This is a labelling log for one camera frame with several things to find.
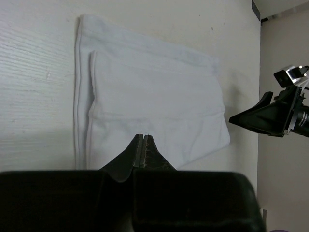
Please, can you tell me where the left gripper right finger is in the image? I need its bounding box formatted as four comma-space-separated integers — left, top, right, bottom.
134, 135, 266, 232

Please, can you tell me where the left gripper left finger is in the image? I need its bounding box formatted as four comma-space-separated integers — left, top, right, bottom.
0, 134, 143, 232

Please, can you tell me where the white skirt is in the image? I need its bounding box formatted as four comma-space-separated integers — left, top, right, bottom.
73, 14, 230, 169

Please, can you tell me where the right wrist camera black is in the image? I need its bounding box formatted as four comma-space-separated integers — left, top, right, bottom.
274, 65, 309, 88

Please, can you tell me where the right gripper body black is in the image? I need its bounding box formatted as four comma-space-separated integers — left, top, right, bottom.
284, 86, 309, 137

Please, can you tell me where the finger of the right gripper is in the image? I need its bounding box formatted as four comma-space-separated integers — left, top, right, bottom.
257, 91, 273, 108
229, 100, 295, 137

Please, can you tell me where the blue label sticker right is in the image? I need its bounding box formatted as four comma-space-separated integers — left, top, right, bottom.
251, 0, 261, 21

